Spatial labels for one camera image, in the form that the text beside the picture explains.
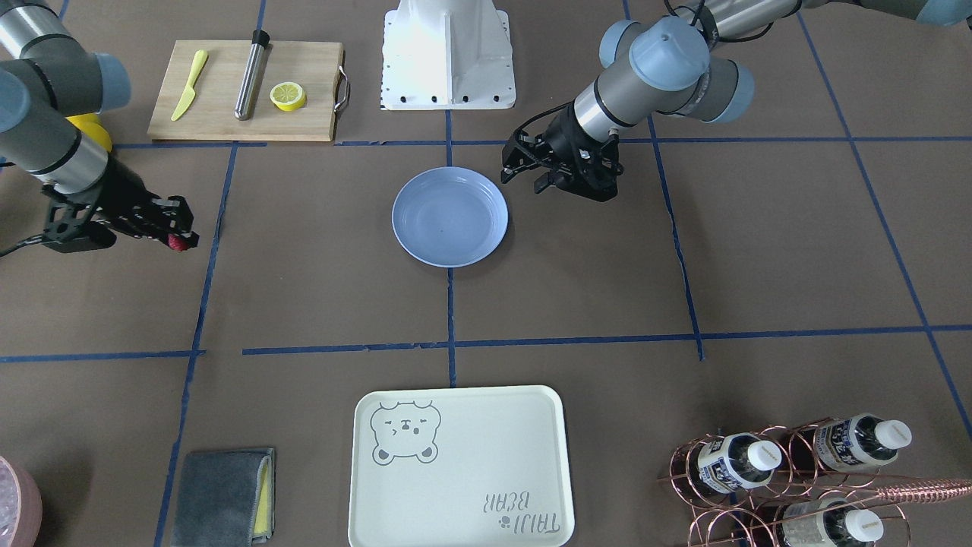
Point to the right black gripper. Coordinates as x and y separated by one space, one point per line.
119 190

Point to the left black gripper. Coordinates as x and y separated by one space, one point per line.
560 137

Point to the red strawberry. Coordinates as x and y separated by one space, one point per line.
179 243

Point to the blue round plate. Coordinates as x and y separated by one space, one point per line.
449 217

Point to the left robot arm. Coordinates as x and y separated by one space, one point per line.
667 68

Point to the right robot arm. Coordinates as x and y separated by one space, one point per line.
48 77

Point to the large yellow lemon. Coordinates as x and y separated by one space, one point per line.
91 125

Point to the lemon half slice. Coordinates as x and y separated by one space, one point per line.
288 96

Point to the yellow plastic knife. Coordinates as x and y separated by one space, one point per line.
189 93

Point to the grey folded cloth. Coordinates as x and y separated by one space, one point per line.
226 498

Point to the cream bear tray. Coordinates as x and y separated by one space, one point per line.
474 466

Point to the pink bowl of ice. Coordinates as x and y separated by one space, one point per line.
22 506

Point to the dark tea bottle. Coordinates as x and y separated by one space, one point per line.
731 464
827 522
852 445

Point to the dark tea bottle back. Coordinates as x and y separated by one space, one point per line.
827 522

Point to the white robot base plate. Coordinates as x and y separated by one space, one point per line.
447 55

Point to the metal handled knife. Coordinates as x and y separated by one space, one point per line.
257 56

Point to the copper wire bottle rack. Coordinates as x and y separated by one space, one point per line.
751 517

